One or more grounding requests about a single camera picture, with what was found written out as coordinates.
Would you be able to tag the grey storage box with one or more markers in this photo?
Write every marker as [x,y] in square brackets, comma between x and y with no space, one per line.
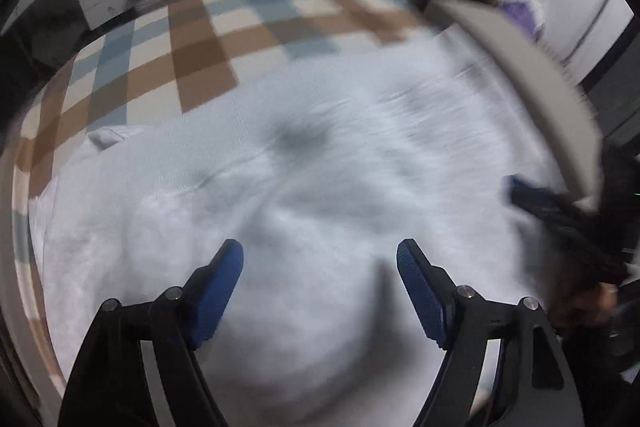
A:
[540,77]

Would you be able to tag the checkered blanket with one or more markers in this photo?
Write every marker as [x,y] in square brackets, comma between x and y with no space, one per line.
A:
[200,52]

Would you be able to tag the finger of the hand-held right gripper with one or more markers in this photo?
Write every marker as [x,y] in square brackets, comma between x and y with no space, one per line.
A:
[545,207]

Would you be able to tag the light grey hoodie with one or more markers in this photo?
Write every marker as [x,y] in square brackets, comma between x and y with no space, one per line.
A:
[300,187]

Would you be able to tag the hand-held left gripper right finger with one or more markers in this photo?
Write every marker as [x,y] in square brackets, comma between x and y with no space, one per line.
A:
[422,292]

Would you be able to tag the purple bag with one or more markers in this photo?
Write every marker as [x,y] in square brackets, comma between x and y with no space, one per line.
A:
[522,17]

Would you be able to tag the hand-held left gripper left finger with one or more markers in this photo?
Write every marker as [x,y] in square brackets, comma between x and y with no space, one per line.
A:
[215,292]

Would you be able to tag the person's right hand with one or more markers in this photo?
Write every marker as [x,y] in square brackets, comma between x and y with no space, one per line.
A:
[585,304]

